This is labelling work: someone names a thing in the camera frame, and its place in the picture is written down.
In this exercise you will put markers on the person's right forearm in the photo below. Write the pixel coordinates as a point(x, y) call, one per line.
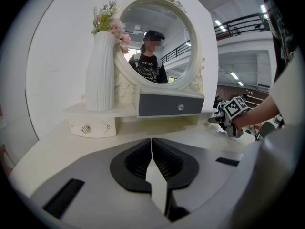
point(258, 113)

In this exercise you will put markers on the black balcony railing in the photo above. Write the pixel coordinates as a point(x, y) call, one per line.
point(243, 24)

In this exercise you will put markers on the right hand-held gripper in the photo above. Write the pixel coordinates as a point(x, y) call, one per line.
point(234, 107)

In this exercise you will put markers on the person's white shirt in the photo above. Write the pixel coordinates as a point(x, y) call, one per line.
point(269, 175)

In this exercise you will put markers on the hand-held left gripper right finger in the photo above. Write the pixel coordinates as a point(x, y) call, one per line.
point(188, 173)

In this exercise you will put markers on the grey dressing table drawer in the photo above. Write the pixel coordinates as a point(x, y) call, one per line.
point(162, 105)

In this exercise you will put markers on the silver rose drawer knob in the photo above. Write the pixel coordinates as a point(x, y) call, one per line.
point(85, 129)

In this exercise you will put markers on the small white drawer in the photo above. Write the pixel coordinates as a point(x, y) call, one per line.
point(95, 128)

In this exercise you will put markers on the white ribbed vase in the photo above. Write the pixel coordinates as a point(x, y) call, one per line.
point(101, 80)

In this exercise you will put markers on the white dressing table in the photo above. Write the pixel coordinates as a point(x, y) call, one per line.
point(71, 149)

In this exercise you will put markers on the round white framed mirror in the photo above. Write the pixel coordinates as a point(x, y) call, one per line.
point(157, 42)

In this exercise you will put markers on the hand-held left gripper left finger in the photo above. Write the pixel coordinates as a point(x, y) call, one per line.
point(124, 175)

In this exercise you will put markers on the pink artificial flowers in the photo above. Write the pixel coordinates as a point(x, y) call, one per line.
point(107, 23)

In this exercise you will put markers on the crystal drawer knob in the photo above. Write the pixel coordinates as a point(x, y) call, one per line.
point(180, 107)

